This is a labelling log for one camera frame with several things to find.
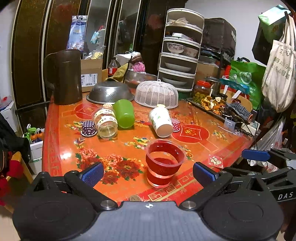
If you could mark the white tiered dish rack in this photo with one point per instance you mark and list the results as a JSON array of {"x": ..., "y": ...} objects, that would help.
[{"x": 178, "y": 59}]

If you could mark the small coin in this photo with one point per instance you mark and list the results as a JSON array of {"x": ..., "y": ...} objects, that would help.
[{"x": 135, "y": 198}]

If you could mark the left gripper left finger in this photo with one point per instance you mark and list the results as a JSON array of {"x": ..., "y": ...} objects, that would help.
[{"x": 82, "y": 184}]

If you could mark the red label drink bottle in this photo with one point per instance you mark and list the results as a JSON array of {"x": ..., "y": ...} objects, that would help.
[{"x": 112, "y": 67}]

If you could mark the dark wooden wardrobe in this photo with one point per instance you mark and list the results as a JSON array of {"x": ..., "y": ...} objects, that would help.
[{"x": 43, "y": 27}]

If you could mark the white paper cup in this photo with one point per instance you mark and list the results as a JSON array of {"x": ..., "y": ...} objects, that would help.
[{"x": 161, "y": 121}]

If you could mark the cardboard box with label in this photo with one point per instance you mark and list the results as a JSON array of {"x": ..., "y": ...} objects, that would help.
[{"x": 91, "y": 73}]

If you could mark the purple cupcake liner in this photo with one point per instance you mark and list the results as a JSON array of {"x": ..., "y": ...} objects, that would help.
[{"x": 88, "y": 129}]

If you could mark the red polka dot cupcake liner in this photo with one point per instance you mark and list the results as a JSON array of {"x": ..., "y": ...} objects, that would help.
[{"x": 176, "y": 124}]

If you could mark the black covered appliance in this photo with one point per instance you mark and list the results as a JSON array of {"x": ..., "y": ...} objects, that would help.
[{"x": 219, "y": 35}]

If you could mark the steel pot with cloth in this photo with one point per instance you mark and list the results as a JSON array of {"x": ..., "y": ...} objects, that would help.
[{"x": 133, "y": 79}]

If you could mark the clear adhesive wall hook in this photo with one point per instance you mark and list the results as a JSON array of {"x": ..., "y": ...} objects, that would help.
[{"x": 229, "y": 124}]

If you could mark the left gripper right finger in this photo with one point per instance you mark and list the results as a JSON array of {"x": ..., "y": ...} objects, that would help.
[{"x": 213, "y": 183}]

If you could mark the white box on floor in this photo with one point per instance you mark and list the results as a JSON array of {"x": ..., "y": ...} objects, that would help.
[{"x": 8, "y": 111}]

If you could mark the white mesh food cover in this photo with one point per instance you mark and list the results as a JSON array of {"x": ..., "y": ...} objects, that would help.
[{"x": 152, "y": 93}]

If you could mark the red clear plastic cup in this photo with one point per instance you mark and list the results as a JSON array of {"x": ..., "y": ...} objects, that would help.
[{"x": 163, "y": 158}]

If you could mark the steel colander bowl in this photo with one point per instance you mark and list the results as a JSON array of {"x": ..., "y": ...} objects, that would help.
[{"x": 109, "y": 92}]

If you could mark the blue white snack bag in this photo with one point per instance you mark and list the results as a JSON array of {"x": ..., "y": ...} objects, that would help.
[{"x": 77, "y": 33}]

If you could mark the clear glass jar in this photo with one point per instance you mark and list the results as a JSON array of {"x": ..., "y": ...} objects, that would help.
[{"x": 105, "y": 121}]

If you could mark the green plastic cup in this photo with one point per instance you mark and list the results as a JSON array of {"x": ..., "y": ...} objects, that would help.
[{"x": 124, "y": 113}]

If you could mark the pickle jar red lid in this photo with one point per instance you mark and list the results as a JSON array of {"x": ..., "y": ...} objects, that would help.
[{"x": 201, "y": 90}]

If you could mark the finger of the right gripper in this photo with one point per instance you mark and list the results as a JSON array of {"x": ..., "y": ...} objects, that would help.
[
  {"x": 239, "y": 172},
  {"x": 255, "y": 155}
]

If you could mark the floral porcelain bowl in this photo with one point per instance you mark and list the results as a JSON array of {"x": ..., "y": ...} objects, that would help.
[{"x": 175, "y": 48}]

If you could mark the green shopping bag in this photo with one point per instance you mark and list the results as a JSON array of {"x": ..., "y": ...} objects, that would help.
[{"x": 249, "y": 74}]

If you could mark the dried orange peels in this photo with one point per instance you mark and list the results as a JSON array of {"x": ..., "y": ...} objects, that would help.
[{"x": 216, "y": 105}]

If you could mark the brown plastic pitcher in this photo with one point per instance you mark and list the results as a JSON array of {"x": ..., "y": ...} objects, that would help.
[{"x": 62, "y": 74}]

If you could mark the beige canvas tote bag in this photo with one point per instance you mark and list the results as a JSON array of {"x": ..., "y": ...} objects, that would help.
[{"x": 278, "y": 84}]

